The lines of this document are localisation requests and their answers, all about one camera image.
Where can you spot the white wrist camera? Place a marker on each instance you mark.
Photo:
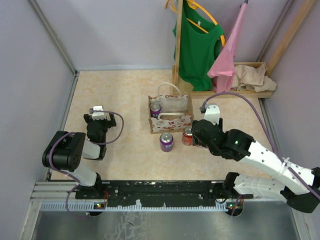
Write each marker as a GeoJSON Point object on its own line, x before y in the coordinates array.
{"type": "Point", "coordinates": [98, 113]}
{"type": "Point", "coordinates": [211, 113]}

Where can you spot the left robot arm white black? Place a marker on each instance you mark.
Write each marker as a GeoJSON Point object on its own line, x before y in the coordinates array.
{"type": "Point", "coordinates": [65, 151]}

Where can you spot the patterned canvas tote bag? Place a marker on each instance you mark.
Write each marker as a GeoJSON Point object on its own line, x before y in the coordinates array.
{"type": "Point", "coordinates": [176, 113]}

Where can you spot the white slotted cable duct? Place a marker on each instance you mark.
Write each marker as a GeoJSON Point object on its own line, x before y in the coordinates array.
{"type": "Point", "coordinates": [89, 206]}

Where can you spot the beige crumpled cloth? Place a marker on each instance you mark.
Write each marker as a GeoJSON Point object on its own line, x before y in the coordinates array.
{"type": "Point", "coordinates": [252, 79]}

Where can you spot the wooden clothes rack frame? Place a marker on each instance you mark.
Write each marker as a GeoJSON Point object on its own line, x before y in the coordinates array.
{"type": "Point", "coordinates": [185, 87]}

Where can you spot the purple can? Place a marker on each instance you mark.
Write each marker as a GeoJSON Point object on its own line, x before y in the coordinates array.
{"type": "Point", "coordinates": [166, 142]}
{"type": "Point", "coordinates": [155, 109]}

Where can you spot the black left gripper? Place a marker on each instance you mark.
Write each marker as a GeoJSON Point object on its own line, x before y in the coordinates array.
{"type": "Point", "coordinates": [109, 123]}

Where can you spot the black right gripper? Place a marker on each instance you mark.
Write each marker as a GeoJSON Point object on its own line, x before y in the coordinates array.
{"type": "Point", "coordinates": [196, 142]}

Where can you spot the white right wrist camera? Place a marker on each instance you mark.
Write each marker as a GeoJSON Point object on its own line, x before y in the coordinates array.
{"type": "Point", "coordinates": [211, 113]}

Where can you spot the red soda can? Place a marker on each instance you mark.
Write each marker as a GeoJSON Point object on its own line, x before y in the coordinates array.
{"type": "Point", "coordinates": [187, 136]}

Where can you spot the leaning wooden beam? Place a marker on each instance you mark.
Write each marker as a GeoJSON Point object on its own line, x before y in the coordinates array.
{"type": "Point", "coordinates": [287, 24]}

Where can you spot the green tank top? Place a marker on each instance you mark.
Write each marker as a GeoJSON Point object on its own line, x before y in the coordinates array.
{"type": "Point", "coordinates": [200, 45]}

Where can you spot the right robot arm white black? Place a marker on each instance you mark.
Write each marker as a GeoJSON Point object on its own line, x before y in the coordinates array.
{"type": "Point", "coordinates": [295, 185]}

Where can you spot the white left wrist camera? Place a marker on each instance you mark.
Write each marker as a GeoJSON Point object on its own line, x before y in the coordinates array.
{"type": "Point", "coordinates": [98, 113]}

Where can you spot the pink shirt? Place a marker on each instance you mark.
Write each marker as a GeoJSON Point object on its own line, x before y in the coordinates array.
{"type": "Point", "coordinates": [223, 69]}

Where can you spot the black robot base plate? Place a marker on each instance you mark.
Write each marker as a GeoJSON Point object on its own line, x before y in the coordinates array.
{"type": "Point", "coordinates": [157, 194]}

